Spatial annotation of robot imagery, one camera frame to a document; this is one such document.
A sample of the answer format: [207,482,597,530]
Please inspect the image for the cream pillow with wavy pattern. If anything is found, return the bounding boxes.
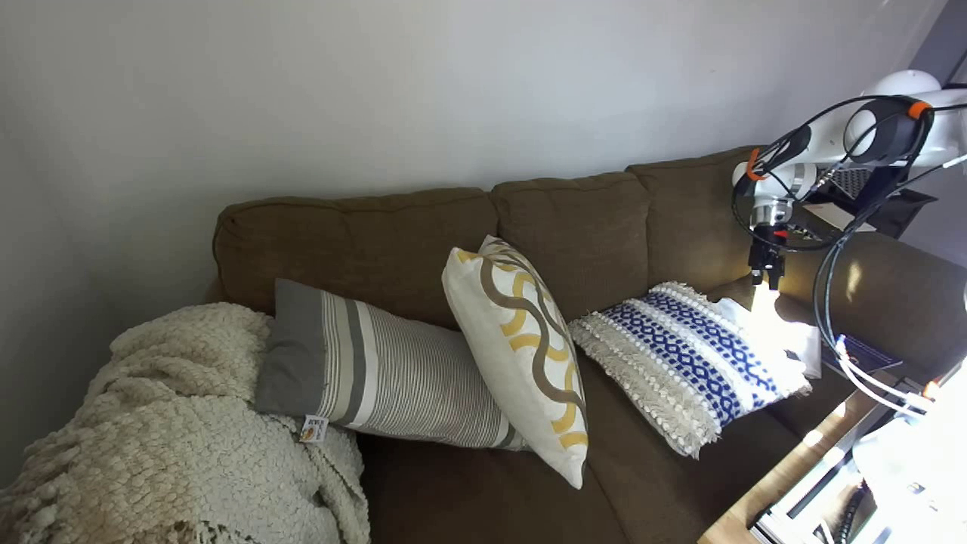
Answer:
[437,232,591,491]

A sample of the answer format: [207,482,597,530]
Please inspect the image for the grey white striped pillow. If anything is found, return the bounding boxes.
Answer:
[251,277,530,452]

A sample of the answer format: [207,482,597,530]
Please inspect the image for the grey cable bundle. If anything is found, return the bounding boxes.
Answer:
[811,226,938,420]

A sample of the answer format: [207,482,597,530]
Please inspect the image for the black corrugated cable conduit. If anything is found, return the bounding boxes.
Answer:
[751,92,935,251]

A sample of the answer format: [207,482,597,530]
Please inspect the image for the brown fabric sofa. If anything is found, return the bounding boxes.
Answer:
[207,148,967,544]

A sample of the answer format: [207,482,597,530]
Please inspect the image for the blue white fringed pillow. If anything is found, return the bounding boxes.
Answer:
[567,277,815,463]

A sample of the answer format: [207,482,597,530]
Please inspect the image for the cream knit blanket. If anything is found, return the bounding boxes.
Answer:
[0,298,374,544]

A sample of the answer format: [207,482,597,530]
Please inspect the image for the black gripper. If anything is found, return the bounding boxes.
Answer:
[746,219,794,293]

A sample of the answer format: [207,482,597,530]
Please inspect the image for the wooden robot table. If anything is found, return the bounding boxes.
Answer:
[699,386,967,544]

